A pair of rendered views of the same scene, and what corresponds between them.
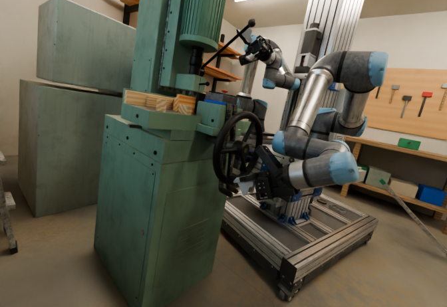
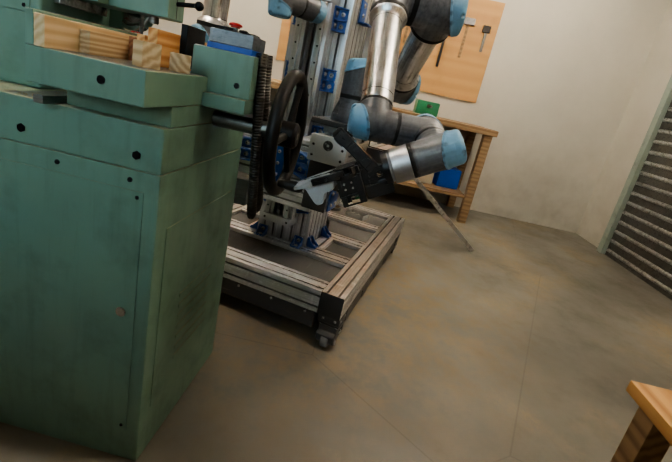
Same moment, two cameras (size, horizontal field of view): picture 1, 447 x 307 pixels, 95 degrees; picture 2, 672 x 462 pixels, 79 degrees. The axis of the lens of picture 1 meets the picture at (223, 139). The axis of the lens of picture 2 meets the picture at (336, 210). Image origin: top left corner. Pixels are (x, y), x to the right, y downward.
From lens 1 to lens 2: 0.37 m
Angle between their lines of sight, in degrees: 36
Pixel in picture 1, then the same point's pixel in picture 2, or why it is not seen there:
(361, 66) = (442, 7)
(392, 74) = not seen: outside the picture
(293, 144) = (382, 123)
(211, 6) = not seen: outside the picture
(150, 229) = (144, 299)
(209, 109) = (227, 64)
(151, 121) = (148, 93)
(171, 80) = not seen: outside the picture
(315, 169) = (426, 154)
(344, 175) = (457, 157)
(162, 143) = (158, 135)
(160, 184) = (159, 214)
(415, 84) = not seen: hidden behind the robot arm
